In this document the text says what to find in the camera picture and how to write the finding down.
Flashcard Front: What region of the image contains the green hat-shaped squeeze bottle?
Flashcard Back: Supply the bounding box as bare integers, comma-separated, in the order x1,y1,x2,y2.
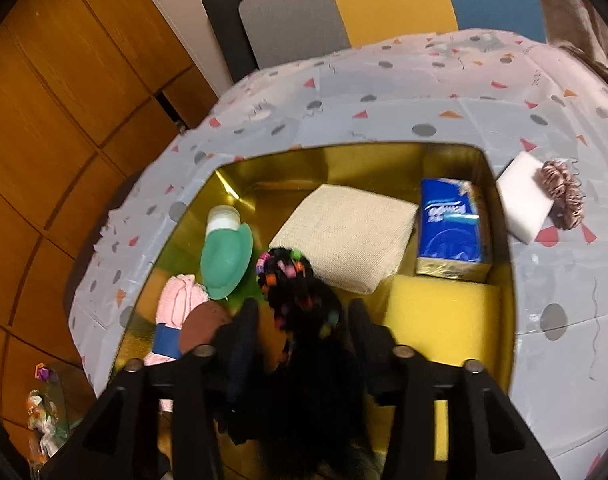
200,205,255,301

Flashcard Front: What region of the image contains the folded beige cloth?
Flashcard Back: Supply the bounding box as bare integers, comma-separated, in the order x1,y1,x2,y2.
269,183,420,296

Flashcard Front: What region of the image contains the white sponge block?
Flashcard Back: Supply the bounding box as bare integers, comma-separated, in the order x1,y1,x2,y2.
495,151,556,246

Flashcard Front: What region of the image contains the beige patterned curtain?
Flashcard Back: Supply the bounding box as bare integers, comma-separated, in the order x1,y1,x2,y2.
526,0,608,88

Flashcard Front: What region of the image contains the brown scrunchie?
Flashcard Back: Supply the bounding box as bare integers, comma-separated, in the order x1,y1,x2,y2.
540,159,586,231

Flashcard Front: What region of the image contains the small colourful toy figurine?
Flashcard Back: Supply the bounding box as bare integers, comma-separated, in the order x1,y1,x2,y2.
26,390,61,457

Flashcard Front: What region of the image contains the gold metal tin box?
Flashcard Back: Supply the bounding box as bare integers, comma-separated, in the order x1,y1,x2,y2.
106,142,516,466

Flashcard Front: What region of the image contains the glass side table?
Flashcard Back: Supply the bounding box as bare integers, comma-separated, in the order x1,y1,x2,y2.
26,362,97,466

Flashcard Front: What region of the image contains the grey yellow blue chair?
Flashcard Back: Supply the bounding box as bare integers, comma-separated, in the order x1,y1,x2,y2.
239,0,548,69

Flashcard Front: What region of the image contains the wooden wardrobe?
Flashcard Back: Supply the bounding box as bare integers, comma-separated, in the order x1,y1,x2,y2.
0,0,221,461

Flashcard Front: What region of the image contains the printed confetti tablecloth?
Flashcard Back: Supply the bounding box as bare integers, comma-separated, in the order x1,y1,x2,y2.
68,29,608,480

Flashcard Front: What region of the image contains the pink plush doll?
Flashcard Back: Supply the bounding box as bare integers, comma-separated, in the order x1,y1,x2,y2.
144,274,233,413

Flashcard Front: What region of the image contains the yellow sponge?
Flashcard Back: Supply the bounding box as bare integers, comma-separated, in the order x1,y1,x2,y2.
381,276,505,401

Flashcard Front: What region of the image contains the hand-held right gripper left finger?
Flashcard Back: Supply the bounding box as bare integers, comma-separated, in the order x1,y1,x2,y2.
39,299,267,480

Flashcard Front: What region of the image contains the blue tissue pack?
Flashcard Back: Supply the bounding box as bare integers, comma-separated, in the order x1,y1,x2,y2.
415,177,493,282

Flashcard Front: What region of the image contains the black beaded hair accessory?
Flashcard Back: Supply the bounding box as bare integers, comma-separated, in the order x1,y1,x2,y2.
255,247,382,478

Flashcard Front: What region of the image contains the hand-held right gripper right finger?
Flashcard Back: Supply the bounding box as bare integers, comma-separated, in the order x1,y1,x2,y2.
348,299,560,480

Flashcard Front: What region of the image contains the black padded post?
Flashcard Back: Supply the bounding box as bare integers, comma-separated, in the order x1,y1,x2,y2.
202,0,259,85

